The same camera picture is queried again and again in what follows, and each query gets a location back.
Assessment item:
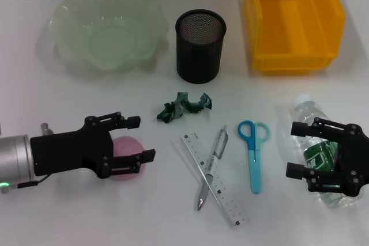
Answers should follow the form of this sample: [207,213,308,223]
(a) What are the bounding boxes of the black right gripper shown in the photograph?
[285,117,369,198]

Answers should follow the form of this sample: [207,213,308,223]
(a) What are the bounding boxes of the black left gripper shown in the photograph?
[30,111,156,180]

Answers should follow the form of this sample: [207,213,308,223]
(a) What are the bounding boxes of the pink peach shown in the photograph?
[111,135,145,182]

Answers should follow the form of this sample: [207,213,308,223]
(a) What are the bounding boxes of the clear green-label water bottle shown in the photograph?
[292,93,364,209]

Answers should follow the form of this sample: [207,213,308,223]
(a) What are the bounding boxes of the green plastic wrapper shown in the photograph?
[156,92,213,124]

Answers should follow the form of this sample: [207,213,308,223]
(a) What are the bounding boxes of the blue handled scissors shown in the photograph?
[238,120,272,194]

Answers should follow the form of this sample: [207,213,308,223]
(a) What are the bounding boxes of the grey retractable pen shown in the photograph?
[197,124,229,211]

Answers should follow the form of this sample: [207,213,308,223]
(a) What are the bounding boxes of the transparent plastic ruler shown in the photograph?
[180,132,250,230]

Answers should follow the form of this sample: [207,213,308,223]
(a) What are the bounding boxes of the black mesh pen holder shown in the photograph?
[175,9,227,85]

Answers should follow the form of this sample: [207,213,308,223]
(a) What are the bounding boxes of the green glass fruit plate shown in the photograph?
[47,0,171,71]

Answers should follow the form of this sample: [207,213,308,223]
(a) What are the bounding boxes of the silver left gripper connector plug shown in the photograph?
[40,122,54,137]

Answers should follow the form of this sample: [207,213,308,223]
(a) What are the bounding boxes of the yellow plastic bin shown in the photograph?
[243,0,346,74]

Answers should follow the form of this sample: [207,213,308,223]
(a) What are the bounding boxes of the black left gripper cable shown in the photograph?
[17,174,48,189]

